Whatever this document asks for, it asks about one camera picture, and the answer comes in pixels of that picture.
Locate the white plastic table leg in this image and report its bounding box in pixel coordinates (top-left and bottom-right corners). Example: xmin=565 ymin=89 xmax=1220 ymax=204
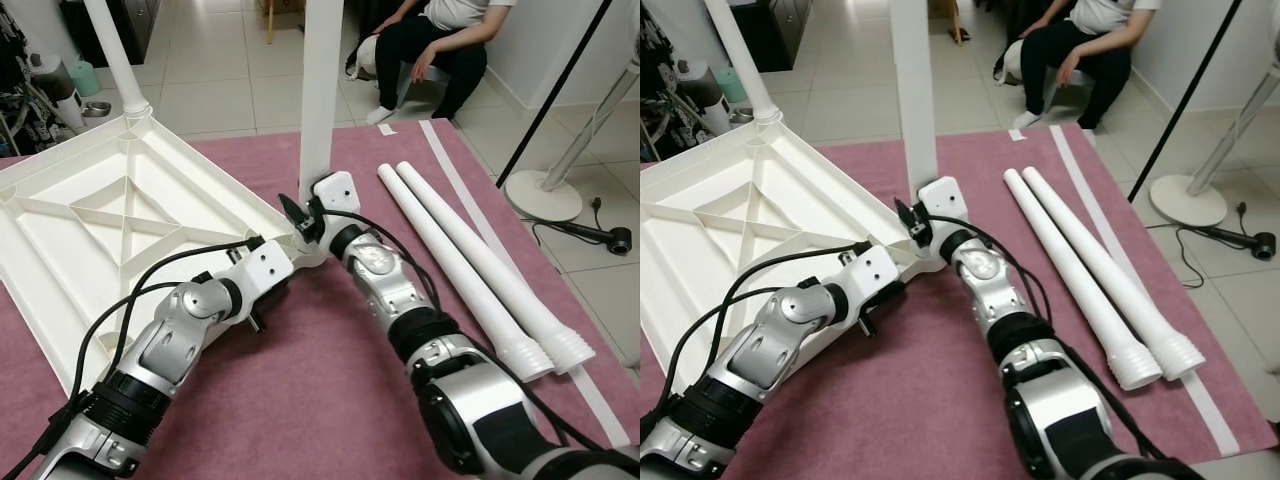
xmin=704 ymin=0 xmax=785 ymax=128
xmin=888 ymin=0 xmax=941 ymax=193
xmin=376 ymin=165 xmax=556 ymax=384
xmin=82 ymin=0 xmax=157 ymax=121
xmin=394 ymin=161 xmax=598 ymax=375
xmin=1003 ymin=169 xmax=1166 ymax=391
xmin=298 ymin=0 xmax=347 ymax=201
xmin=1021 ymin=166 xmax=1208 ymax=381

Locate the white plastic table top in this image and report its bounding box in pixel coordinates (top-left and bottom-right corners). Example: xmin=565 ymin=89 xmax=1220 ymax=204
xmin=0 ymin=105 xmax=331 ymax=396
xmin=640 ymin=112 xmax=946 ymax=401

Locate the long white tape strip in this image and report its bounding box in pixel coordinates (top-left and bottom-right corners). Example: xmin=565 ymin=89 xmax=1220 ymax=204
xmin=1052 ymin=125 xmax=1241 ymax=456
xmin=420 ymin=119 xmax=633 ymax=449

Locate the black cabinet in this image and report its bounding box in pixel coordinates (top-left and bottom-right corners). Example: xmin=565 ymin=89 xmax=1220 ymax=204
xmin=740 ymin=0 xmax=813 ymax=73
xmin=60 ymin=0 xmax=161 ymax=66

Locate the grey and white canister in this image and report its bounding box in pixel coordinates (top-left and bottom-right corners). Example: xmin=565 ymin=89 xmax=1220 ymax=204
xmin=680 ymin=62 xmax=731 ymax=136
xmin=30 ymin=55 xmax=84 ymax=129

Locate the teal plastic cup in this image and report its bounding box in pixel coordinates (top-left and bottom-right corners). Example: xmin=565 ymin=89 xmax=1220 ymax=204
xmin=65 ymin=60 xmax=101 ymax=98
xmin=712 ymin=66 xmax=747 ymax=103

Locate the white floor fan stand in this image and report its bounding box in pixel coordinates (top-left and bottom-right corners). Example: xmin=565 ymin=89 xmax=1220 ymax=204
xmin=503 ymin=65 xmax=640 ymax=223
xmin=1148 ymin=60 xmax=1280 ymax=228

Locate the seated person in black trousers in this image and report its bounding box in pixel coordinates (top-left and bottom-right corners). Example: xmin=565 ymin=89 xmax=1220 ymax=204
xmin=365 ymin=0 xmax=516 ymax=126
xmin=1010 ymin=0 xmax=1163 ymax=131

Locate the thin black pole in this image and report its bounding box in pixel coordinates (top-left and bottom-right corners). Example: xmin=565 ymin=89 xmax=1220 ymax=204
xmin=495 ymin=0 xmax=616 ymax=190
xmin=1126 ymin=0 xmax=1239 ymax=203

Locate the black patterned hanging cloth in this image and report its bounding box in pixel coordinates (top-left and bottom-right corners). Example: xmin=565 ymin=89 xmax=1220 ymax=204
xmin=0 ymin=10 xmax=41 ymax=101
xmin=640 ymin=10 xmax=691 ymax=111

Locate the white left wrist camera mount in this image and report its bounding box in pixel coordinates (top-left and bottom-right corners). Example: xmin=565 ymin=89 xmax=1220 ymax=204
xmin=228 ymin=240 xmax=296 ymax=303
xmin=840 ymin=245 xmax=903 ymax=311

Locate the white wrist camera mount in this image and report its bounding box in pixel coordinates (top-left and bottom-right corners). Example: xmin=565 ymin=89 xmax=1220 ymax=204
xmin=918 ymin=177 xmax=968 ymax=223
xmin=312 ymin=171 xmax=361 ymax=219
xmin=840 ymin=245 xmax=903 ymax=311
xmin=228 ymin=240 xmax=296 ymax=303

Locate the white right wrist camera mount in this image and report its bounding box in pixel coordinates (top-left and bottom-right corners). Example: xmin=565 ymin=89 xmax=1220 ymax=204
xmin=312 ymin=171 xmax=361 ymax=219
xmin=918 ymin=177 xmax=968 ymax=223

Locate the black hair dryer with cable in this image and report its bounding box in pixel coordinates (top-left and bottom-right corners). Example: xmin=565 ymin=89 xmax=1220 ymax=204
xmin=1168 ymin=200 xmax=1279 ymax=293
xmin=522 ymin=195 xmax=634 ymax=269

